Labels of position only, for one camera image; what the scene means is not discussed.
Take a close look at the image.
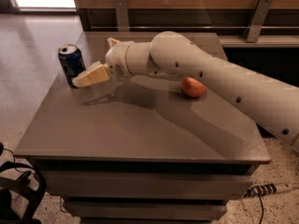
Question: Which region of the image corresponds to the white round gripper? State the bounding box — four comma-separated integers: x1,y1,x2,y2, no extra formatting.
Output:
72,37,134,88

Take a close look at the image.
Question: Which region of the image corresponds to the blue pepsi can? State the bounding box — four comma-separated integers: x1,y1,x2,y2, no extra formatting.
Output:
58,44,86,88

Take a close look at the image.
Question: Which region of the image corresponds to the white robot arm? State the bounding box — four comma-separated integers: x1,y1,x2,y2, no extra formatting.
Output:
72,32,299,149

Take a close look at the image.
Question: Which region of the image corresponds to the red apple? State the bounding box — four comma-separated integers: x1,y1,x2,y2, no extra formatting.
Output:
181,77,206,98

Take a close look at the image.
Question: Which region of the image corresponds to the grey drawer cabinet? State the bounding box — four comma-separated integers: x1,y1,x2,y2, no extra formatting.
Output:
13,31,271,224

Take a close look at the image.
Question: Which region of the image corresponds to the upper grey drawer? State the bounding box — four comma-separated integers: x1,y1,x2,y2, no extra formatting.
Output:
43,171,252,200

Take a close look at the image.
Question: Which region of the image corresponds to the grey drawer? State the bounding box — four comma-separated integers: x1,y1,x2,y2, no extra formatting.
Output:
43,171,252,200
64,201,227,221

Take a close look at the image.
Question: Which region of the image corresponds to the black chair base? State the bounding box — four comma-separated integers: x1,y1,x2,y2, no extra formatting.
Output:
0,161,47,224

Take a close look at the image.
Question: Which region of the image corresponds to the lower grey drawer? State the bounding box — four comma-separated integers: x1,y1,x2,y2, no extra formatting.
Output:
64,201,227,221

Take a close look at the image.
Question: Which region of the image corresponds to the white power strip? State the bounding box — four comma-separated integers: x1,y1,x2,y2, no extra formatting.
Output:
243,183,293,198

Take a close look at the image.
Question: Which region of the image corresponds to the left metal bracket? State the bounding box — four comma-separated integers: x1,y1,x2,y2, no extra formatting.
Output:
114,0,130,32

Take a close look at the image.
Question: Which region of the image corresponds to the metal bracket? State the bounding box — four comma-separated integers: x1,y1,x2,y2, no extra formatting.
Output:
244,0,273,43
114,0,130,32

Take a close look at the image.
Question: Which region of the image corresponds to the right metal bracket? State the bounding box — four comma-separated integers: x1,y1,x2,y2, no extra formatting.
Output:
244,0,273,43

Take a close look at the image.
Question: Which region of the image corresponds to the black power cable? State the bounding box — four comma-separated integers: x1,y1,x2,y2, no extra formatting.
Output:
254,193,265,224

